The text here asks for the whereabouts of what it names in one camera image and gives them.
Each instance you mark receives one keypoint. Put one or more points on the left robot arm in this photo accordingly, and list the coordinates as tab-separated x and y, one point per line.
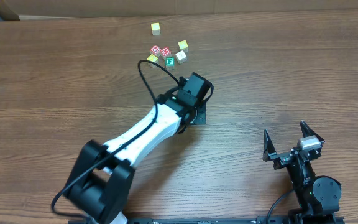
102	175

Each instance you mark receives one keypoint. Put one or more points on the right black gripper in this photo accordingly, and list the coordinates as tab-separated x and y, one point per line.
289	154

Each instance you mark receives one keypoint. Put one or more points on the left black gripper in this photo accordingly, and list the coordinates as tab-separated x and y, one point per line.
199	117

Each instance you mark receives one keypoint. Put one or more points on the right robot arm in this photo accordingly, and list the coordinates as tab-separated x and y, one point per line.
318	196

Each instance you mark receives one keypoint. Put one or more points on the yellow block right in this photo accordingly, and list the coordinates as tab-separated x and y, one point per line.
183	45

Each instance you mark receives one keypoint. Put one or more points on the red M block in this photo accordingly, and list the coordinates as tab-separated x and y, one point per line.
165	53

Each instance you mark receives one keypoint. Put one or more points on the far yellow wooden block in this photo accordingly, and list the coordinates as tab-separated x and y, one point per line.
155	28

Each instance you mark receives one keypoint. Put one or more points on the cardboard wall panel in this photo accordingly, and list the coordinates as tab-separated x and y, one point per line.
12	9

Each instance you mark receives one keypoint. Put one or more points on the green F block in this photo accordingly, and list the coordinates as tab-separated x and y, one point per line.
169	63

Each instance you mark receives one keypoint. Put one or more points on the plain white wooden block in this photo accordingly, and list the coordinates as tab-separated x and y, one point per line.
181	57

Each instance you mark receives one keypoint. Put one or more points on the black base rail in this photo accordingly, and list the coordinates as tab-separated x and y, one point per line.
257	220

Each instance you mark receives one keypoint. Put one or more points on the yellow block left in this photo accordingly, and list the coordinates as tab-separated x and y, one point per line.
153	59

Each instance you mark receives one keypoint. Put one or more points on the red O block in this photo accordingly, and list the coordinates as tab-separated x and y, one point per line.
155	50

